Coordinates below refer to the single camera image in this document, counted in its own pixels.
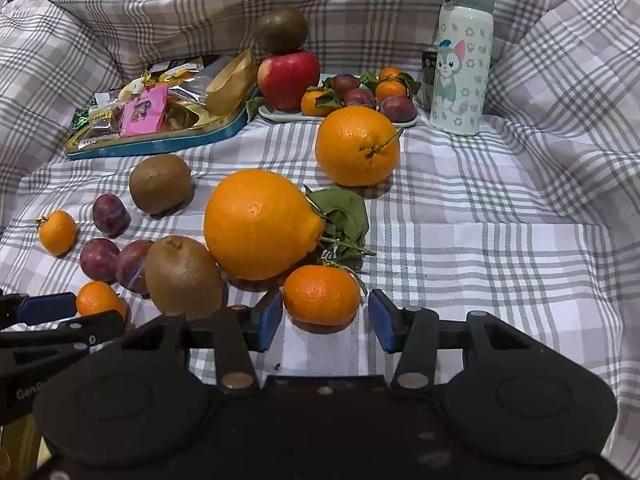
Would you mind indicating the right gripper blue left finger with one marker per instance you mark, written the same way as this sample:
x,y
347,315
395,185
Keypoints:
x,y
233,332

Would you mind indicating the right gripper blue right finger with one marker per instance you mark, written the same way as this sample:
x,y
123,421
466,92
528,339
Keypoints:
x,y
417,334

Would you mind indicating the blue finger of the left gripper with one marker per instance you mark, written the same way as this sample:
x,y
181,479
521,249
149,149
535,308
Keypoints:
x,y
35,310
90,330

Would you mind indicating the brown kiwi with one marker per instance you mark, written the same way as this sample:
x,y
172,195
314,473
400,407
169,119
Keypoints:
x,y
161,183
182,278

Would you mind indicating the purple plum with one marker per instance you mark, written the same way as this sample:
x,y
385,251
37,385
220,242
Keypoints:
x,y
130,269
98,260
110,215

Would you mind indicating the small mandarin with stem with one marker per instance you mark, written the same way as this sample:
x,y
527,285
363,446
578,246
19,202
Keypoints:
x,y
321,299

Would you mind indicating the large orange with leaves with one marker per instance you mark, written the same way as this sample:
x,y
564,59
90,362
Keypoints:
x,y
258,224

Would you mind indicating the round orange with stem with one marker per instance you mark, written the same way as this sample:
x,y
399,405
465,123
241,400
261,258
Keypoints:
x,y
357,147

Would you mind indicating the plaid grey bed sheet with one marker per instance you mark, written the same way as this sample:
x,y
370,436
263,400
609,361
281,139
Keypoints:
x,y
535,219

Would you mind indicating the green candy wrapper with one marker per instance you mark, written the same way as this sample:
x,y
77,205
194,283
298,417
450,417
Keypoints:
x,y
81,118

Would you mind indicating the white fruit plate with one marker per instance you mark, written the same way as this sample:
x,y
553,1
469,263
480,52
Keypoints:
x,y
368,80

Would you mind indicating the pink snack packet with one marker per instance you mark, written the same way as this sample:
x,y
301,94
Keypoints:
x,y
145,114

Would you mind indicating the plum on plate right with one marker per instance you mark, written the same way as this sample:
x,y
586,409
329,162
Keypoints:
x,y
398,109

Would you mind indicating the plum on plate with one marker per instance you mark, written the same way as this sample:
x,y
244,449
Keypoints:
x,y
360,97
398,109
343,83

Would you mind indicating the mandarin on plate left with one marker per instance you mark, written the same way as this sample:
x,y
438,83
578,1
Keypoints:
x,y
319,103

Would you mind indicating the mandarin on plate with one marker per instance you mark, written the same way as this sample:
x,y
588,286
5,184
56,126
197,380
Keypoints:
x,y
390,87
387,73
319,103

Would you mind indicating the blue gold snack tin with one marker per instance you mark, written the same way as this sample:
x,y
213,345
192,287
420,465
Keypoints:
x,y
185,125

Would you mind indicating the gold paper snack bag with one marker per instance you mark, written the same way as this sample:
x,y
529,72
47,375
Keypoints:
x,y
228,89

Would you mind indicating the plum on plate middle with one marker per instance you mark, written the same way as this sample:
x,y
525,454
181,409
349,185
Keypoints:
x,y
360,97

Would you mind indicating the mandarin on plate middle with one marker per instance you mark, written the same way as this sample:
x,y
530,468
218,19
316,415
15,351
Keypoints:
x,y
390,87

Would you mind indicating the red apple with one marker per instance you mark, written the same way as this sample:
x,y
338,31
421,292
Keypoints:
x,y
284,79

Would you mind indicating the silver foil snack packet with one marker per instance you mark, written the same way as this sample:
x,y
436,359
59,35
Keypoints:
x,y
193,87

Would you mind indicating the plum on plate rear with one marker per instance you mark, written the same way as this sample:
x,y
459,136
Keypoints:
x,y
343,83

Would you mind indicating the mandarin on plate rear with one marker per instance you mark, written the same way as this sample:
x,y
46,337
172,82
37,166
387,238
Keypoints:
x,y
387,73

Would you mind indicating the cartoon cat water bottle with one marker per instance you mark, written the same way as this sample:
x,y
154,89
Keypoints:
x,y
464,44

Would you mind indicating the dark kiwi atop apple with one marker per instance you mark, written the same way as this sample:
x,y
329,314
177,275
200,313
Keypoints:
x,y
281,31

